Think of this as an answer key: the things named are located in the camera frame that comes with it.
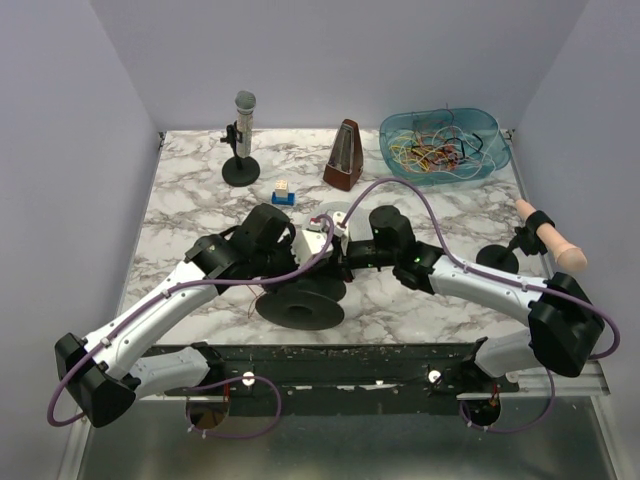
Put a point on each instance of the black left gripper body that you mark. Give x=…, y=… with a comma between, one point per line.
x=282, y=257

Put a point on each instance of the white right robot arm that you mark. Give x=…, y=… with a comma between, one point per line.
x=561, y=325

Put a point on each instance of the white perforated cable spool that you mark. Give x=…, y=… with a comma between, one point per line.
x=358, y=222

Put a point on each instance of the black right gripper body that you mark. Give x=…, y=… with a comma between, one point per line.
x=343, y=255

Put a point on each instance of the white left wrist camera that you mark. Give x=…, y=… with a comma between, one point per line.
x=309, y=241

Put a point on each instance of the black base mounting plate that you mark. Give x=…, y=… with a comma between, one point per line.
x=328, y=380

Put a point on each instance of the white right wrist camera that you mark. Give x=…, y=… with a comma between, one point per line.
x=341, y=231

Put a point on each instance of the blue and white toy bricks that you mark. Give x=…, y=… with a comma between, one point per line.
x=281, y=194

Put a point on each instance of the silver glitter microphone on stand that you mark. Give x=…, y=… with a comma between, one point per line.
x=242, y=169

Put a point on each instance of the teal plastic bin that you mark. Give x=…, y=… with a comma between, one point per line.
x=443, y=146

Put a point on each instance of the brown wooden metronome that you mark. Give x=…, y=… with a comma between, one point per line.
x=345, y=164

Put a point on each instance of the pink microphone on stand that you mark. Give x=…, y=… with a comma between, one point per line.
x=537, y=236

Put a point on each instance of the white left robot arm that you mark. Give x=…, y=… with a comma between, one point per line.
x=106, y=371

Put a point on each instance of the aluminium rail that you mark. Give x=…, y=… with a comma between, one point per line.
x=565, y=382

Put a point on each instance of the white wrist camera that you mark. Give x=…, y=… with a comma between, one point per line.
x=341, y=231
x=309, y=241

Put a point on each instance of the black cable spool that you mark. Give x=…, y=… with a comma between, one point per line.
x=310, y=303

